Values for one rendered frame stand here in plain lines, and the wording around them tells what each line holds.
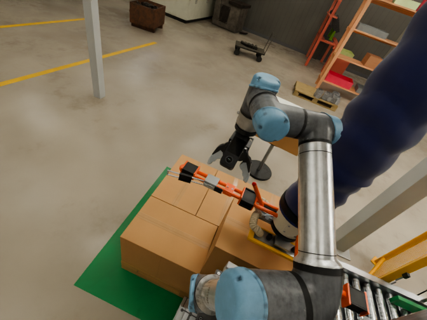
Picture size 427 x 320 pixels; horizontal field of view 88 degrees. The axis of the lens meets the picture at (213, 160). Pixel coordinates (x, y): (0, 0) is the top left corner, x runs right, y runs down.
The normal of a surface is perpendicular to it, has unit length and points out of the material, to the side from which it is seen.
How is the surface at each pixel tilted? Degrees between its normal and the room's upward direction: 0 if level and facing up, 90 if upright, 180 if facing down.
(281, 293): 2
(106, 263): 0
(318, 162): 40
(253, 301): 13
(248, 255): 0
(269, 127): 90
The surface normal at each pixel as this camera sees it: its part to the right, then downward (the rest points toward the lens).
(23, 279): 0.25, -0.71
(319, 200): -0.19, -0.28
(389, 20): -0.39, 0.55
